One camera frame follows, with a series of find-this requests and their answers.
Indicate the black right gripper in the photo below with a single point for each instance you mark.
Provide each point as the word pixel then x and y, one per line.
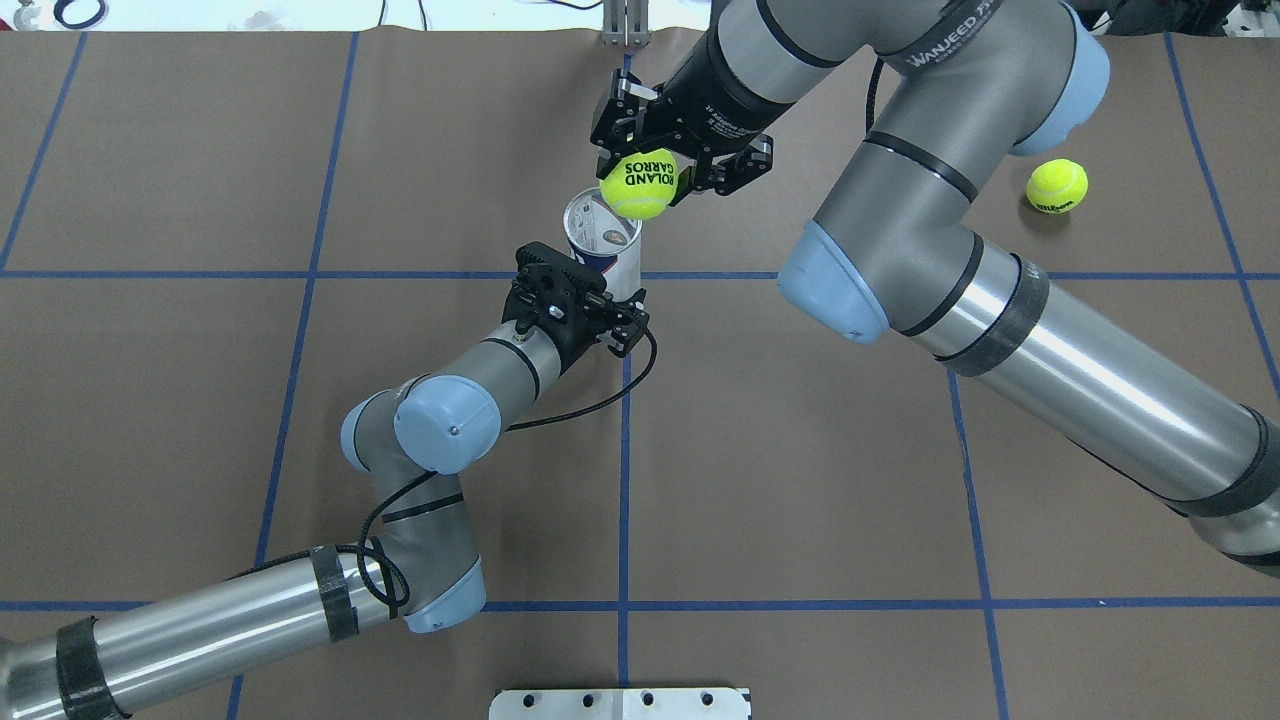
pixel 712 108

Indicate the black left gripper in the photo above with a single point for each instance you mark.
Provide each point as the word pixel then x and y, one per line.
pixel 583 343

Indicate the Roland Garros tennis ball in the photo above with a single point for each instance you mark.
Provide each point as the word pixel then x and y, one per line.
pixel 642 186

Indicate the clear tennis ball can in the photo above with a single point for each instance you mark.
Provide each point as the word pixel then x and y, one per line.
pixel 604 241

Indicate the Wilson tennis ball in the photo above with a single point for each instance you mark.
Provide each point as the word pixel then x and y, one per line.
pixel 1057 186

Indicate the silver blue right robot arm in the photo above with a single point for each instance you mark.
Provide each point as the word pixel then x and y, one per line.
pixel 888 249

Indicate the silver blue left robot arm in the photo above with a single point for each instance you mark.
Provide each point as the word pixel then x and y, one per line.
pixel 415 558

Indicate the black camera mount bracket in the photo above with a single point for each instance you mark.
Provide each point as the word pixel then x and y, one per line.
pixel 542 268

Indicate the aluminium frame post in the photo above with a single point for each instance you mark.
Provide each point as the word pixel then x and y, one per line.
pixel 626 23

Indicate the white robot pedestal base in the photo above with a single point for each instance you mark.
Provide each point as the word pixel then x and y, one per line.
pixel 623 703

